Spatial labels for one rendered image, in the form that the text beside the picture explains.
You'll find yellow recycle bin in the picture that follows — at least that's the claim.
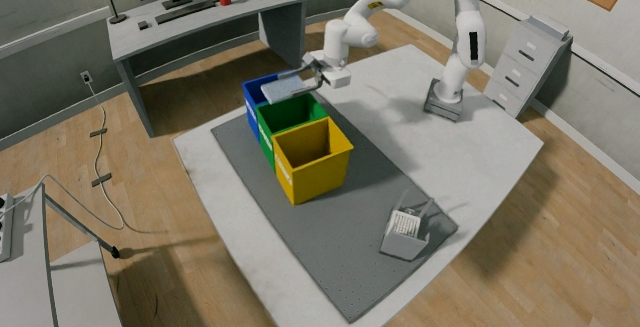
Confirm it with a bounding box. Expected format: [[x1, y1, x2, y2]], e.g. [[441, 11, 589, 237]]
[[271, 116, 354, 206]]

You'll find green returns bin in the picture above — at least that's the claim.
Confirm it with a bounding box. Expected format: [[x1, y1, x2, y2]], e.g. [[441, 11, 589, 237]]
[[254, 93, 329, 173]]

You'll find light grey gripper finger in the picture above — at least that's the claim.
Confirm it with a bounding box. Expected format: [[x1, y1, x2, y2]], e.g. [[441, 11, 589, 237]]
[[278, 62, 317, 80], [290, 69, 325, 98]]

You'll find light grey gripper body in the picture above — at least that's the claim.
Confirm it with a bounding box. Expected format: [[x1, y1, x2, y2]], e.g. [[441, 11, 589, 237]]
[[310, 50, 352, 89]]

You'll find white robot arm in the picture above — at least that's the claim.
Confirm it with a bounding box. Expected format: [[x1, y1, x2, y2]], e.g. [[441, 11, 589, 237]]
[[302, 0, 487, 104]]

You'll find blue storage bin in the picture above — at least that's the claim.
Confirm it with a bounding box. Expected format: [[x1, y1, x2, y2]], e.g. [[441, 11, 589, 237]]
[[241, 69, 292, 145]]

